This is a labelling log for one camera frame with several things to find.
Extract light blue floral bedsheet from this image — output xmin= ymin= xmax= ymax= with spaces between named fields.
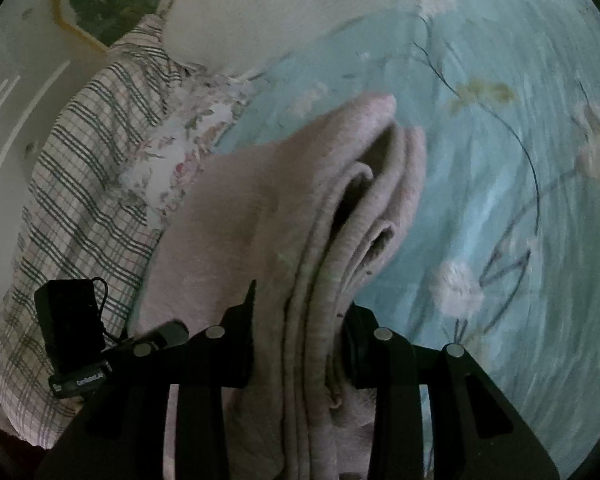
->
xmin=218 ymin=0 xmax=600 ymax=476

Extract plaid checked blanket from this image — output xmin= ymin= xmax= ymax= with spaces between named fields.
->
xmin=0 ymin=14 xmax=187 ymax=448

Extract pink fleece garment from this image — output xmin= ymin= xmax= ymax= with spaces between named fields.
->
xmin=135 ymin=93 xmax=427 ymax=479

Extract white floral quilt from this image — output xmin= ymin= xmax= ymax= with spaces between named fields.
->
xmin=119 ymin=74 xmax=253 ymax=231

